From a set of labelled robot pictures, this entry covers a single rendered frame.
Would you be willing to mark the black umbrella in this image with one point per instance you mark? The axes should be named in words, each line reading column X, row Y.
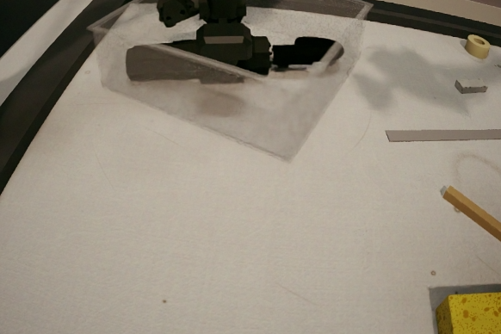
column 301, row 53

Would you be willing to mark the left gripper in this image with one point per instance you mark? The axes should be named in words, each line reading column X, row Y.
column 222, row 38

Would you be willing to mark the grey flat bar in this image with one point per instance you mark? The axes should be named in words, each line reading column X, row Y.
column 442, row 135

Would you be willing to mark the small white rectangular block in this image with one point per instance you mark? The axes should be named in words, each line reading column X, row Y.
column 466, row 86

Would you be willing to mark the beige masking tape roll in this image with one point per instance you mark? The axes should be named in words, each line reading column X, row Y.
column 479, row 51

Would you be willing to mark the tan wooden stick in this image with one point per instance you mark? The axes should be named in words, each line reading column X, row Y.
column 473, row 211

